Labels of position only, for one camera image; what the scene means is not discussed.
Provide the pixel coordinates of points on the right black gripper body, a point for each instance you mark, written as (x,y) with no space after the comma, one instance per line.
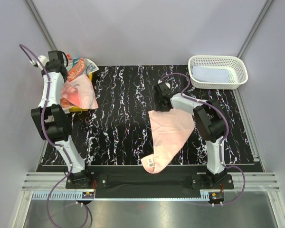
(159,106)

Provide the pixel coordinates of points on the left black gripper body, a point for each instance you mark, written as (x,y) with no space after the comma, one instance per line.
(65,76)

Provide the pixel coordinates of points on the plain pink towel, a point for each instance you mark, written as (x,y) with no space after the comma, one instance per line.
(170,131)

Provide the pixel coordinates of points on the pink bunny towel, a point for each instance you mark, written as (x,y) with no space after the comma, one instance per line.
(65,103)

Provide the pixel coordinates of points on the light blue towel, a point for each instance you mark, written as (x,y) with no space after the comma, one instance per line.
(210,75)

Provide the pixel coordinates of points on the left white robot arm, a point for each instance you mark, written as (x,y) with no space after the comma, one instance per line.
(52,122)

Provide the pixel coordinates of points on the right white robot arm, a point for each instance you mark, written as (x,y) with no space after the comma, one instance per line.
(210,122)

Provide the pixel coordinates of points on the orange grey printed towel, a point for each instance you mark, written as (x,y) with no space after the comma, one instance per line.
(81,66)

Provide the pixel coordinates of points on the yellow plastic bin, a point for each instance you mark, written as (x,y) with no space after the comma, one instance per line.
(82,93)

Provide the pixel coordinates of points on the white perforated basket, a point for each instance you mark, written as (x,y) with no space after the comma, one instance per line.
(236,70)

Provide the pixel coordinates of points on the black marble pattern mat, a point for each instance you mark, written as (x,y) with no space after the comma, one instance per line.
(119,131)

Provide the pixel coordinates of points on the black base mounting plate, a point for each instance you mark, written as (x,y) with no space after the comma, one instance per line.
(133,182)

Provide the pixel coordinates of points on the right small circuit board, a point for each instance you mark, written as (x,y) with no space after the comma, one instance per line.
(217,196)

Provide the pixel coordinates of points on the small circuit board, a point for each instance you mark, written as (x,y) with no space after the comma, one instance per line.
(217,196)
(88,195)

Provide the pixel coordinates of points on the left small circuit board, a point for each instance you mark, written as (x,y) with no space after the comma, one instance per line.
(88,195)

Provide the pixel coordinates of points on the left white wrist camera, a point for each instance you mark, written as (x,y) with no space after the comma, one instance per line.
(42,60)

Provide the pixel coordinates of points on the slotted white cable duct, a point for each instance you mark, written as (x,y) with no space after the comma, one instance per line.
(57,195)

